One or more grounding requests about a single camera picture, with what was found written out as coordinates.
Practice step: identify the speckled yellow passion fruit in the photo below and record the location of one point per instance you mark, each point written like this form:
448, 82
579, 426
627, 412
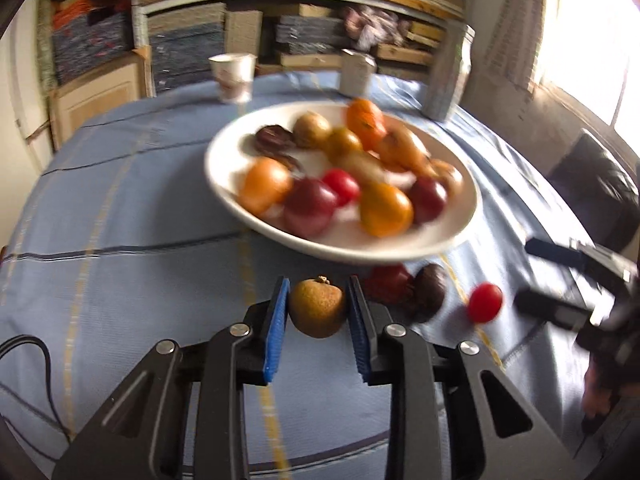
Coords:
317, 310

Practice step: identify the wooden picture frame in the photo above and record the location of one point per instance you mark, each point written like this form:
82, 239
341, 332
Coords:
95, 100

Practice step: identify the person's right hand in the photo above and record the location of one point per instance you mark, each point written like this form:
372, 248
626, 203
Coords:
597, 392

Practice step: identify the tan round pepino melon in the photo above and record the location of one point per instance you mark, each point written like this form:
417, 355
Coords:
311, 130

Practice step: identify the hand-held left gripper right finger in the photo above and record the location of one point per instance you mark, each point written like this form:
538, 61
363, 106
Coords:
361, 335

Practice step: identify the red cherry tomato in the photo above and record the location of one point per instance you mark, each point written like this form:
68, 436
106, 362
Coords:
485, 302
341, 186

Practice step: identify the beige patterned curtain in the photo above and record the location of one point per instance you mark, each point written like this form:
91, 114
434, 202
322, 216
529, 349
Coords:
520, 10

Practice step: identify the white oval plate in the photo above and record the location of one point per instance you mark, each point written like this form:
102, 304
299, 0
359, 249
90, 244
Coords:
227, 157

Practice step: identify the striped pepino melon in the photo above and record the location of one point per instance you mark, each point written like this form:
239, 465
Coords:
447, 175

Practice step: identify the dark red plum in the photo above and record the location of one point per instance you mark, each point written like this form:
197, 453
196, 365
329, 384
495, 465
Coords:
310, 205
427, 199

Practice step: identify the pink cloth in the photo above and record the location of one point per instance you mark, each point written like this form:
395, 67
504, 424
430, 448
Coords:
372, 25

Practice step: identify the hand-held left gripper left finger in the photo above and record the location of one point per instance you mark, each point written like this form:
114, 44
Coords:
275, 335

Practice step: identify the dark red fruit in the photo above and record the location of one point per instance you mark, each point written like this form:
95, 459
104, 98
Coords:
387, 282

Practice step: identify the small yellow fruit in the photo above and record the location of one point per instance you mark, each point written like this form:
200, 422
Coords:
342, 142

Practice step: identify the white drink can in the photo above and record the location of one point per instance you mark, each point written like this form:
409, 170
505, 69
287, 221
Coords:
356, 72

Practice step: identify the white metal shelf rack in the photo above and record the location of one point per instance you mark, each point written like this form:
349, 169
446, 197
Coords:
141, 50

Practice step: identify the white printed paper cup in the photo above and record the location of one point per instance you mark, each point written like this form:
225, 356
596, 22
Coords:
232, 77

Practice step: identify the mandarin orange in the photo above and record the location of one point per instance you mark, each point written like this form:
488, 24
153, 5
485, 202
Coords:
366, 122

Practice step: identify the bright window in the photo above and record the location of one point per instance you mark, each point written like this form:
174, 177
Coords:
590, 35

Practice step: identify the stack of fabric-covered boxes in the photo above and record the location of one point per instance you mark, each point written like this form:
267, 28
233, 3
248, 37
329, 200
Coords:
185, 45
90, 40

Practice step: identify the black leather armchair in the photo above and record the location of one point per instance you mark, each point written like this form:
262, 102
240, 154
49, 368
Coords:
595, 190

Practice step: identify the orange-yellow tomato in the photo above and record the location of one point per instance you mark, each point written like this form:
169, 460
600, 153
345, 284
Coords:
385, 208
265, 185

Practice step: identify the stainless steel bottle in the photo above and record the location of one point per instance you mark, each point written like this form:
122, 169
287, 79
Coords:
450, 75

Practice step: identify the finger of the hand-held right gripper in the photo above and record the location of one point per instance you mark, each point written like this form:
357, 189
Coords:
545, 305
550, 251

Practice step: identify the marbled green slab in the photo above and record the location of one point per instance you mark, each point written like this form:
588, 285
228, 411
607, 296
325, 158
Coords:
46, 45

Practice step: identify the dark purple passion fruit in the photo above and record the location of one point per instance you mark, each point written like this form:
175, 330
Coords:
430, 292
272, 140

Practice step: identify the blue checked tablecloth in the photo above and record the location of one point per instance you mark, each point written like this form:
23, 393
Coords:
125, 210

